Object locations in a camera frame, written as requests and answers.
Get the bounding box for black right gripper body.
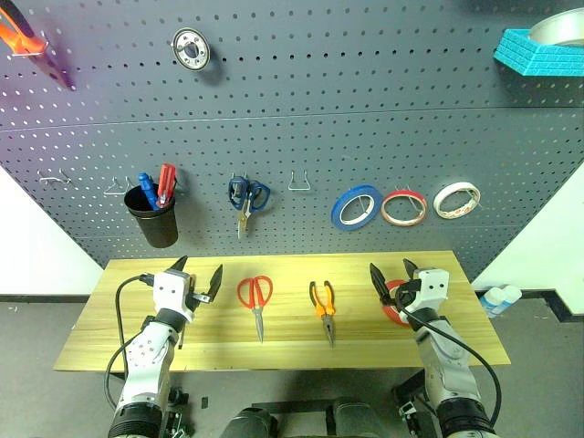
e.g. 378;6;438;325
391;277;423;315

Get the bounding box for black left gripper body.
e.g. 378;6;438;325
182;272;214;323

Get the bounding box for wide red tape roll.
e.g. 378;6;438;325
381;278;412;328

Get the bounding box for red handled scissors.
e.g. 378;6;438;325
235;275;275;344

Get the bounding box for orange black needle-nose pliers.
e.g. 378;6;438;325
308;279;338;349

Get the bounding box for grey metal pegboard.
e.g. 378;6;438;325
0;0;584;284

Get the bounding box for black plastic cup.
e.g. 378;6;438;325
123;182;180;249

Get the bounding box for thin red tape roll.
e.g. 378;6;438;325
381;189;429;228

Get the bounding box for white tape roll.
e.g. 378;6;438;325
433;181;482;221

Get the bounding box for blue tape roll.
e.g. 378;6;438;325
330;183;384;232

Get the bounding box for white bottle blue label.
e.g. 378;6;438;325
478;286;508;319
499;284;523;306

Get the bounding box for dark grey rounded shell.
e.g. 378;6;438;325
331;397;381;438
221;407;280;438

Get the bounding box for round silver metal flange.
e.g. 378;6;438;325
172;26;212;72

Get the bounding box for silver metal bowl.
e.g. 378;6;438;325
527;8;584;47

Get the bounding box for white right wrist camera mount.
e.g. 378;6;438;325
412;268;451;316

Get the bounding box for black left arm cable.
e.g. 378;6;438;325
103;273;154;412

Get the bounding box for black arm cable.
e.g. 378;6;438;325
394;285;504;426
103;273;154;412

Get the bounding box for red handled screwdriver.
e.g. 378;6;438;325
156;163;177;209

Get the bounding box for blue handled screwdriver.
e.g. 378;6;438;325
138;172;162;212

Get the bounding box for blue handled scissors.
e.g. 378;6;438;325
228;177;272;240

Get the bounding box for silver wire loop hook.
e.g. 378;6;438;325
287;169;313;193
103;176;134;197

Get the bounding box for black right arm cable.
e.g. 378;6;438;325
394;285;504;426

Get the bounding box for silver double wire hook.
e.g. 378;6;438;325
38;168;73;186

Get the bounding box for orange black handled tool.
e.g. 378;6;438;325
0;0;50;58

